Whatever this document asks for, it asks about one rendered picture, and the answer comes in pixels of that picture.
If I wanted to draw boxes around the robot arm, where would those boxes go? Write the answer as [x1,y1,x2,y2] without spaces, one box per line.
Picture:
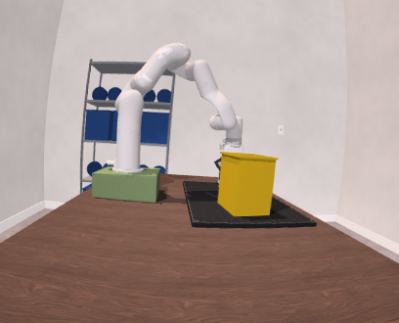
[107,43,243,173]

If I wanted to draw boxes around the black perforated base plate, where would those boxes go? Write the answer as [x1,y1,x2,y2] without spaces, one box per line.
[183,181,317,228]

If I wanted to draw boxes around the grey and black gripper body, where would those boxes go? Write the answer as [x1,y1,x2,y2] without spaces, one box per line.
[223,144,244,153]

